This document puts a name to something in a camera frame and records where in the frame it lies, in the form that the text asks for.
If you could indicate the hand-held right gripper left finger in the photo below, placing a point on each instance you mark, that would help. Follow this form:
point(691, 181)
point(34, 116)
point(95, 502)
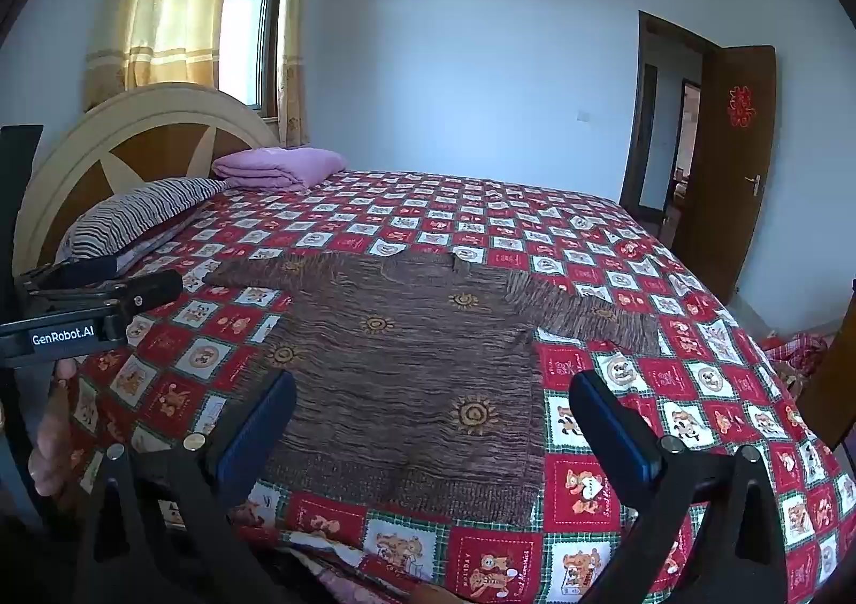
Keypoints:
point(257, 437)

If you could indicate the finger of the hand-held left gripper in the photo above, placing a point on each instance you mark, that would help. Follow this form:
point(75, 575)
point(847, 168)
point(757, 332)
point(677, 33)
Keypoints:
point(80, 271)
point(150, 290)

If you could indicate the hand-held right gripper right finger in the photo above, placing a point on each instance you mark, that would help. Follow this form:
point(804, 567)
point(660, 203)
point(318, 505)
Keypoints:
point(618, 437)

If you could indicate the brown knitted sweater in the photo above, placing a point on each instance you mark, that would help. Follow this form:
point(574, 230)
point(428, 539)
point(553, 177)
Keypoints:
point(414, 376)

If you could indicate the person's left hand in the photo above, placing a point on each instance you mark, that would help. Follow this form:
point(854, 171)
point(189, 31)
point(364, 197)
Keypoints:
point(53, 437)

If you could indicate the striped pillow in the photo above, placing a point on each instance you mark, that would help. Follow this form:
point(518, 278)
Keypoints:
point(127, 213)

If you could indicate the red checkered bedspread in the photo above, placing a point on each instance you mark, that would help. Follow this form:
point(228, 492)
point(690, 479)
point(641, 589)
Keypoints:
point(702, 390)

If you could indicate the black flat panel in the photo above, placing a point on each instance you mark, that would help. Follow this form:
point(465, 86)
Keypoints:
point(17, 196)

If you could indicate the cream and wood headboard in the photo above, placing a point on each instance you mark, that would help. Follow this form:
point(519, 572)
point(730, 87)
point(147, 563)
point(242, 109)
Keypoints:
point(87, 142)

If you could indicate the folded pink blanket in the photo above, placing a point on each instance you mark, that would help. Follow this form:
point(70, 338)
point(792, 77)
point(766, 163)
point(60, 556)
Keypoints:
point(281, 166)

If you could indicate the brown wooden furniture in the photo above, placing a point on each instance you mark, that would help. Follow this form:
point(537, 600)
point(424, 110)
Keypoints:
point(832, 376)

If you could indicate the brown wooden door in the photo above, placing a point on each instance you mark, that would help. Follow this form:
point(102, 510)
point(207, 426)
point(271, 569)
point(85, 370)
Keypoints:
point(725, 209)

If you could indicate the window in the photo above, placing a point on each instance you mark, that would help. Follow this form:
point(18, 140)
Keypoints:
point(251, 22)

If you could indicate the narrow yellow curtain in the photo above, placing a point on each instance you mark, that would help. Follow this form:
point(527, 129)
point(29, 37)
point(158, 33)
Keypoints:
point(294, 29)

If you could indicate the red paper door decoration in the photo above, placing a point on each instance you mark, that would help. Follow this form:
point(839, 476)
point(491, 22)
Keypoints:
point(739, 106)

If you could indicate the dark wooden door frame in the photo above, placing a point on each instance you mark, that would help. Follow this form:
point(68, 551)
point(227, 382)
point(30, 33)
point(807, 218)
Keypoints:
point(632, 129)

